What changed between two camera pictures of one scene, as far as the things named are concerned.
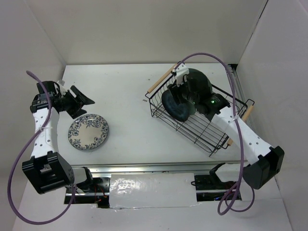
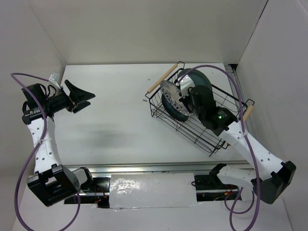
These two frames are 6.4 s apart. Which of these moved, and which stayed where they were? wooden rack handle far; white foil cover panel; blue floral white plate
Moved: blue floral white plate
Stayed: white foil cover panel; wooden rack handle far
